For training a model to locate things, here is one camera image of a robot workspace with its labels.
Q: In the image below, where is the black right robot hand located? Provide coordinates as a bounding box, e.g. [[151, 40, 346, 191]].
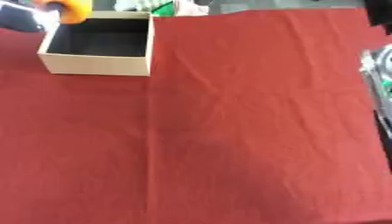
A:
[[362, 0, 392, 28]]

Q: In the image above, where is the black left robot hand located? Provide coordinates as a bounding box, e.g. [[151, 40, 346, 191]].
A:
[[0, 3, 49, 33]]

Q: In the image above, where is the orange toy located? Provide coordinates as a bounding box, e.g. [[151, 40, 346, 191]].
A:
[[31, 0, 95, 25]]

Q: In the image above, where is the tan cardboard box black inside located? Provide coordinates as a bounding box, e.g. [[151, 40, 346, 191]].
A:
[[37, 10, 157, 78]]

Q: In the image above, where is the green and white object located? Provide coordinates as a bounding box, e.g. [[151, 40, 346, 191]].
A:
[[113, 0, 177, 18]]

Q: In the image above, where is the pale pink object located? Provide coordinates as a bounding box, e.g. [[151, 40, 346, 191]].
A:
[[172, 0, 212, 18]]

